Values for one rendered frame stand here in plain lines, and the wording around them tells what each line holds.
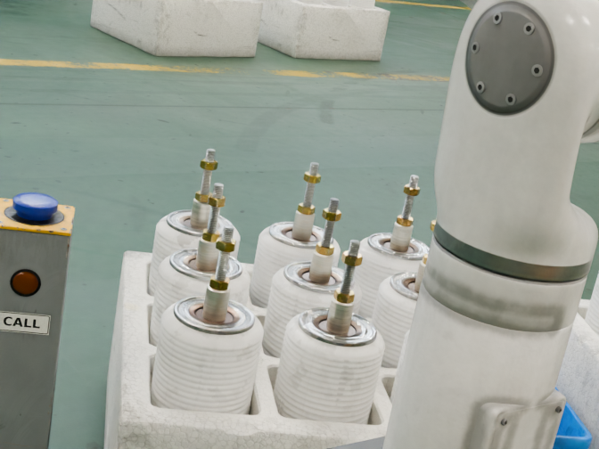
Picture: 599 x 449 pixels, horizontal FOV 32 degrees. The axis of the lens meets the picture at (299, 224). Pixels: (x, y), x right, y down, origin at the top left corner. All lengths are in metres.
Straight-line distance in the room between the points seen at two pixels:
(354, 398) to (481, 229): 0.44
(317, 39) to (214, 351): 2.76
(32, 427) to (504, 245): 0.59
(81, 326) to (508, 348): 0.97
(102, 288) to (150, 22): 1.77
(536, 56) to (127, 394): 0.56
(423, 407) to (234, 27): 2.85
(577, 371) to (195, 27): 2.23
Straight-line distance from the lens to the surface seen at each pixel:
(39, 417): 1.05
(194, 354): 0.96
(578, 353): 1.33
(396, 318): 1.12
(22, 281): 0.98
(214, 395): 0.97
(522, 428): 0.64
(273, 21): 3.71
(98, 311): 1.55
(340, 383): 0.98
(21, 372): 1.02
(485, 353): 0.61
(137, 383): 1.00
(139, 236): 1.83
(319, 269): 1.10
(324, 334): 0.98
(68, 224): 0.98
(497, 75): 0.57
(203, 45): 3.37
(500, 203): 0.58
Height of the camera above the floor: 0.67
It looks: 19 degrees down
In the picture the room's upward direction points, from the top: 11 degrees clockwise
